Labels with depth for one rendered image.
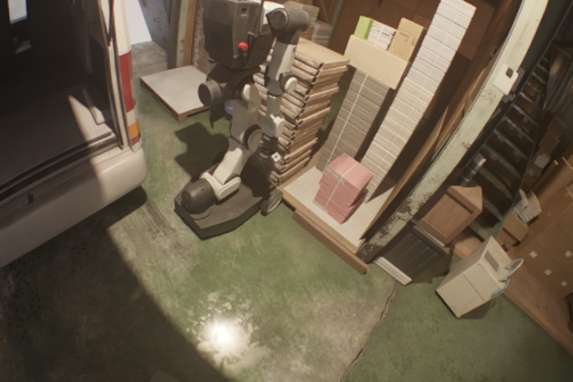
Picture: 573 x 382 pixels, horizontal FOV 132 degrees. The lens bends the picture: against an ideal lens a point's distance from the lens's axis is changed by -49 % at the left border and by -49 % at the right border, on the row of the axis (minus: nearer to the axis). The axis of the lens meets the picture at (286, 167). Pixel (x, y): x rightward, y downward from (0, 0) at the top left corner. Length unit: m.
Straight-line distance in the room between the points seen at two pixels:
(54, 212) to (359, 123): 1.99
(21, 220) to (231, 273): 1.25
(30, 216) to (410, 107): 2.26
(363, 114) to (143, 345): 2.01
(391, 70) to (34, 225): 2.24
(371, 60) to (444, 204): 1.02
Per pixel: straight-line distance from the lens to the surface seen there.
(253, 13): 1.01
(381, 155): 1.87
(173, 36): 3.58
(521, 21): 1.24
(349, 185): 1.65
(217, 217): 1.58
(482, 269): 1.92
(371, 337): 1.74
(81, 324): 1.68
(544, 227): 3.45
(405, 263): 1.86
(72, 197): 1.42
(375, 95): 1.75
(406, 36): 1.70
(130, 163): 1.46
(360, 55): 1.77
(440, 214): 1.56
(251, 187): 1.76
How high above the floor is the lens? 1.47
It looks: 41 degrees down
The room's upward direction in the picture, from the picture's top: 19 degrees clockwise
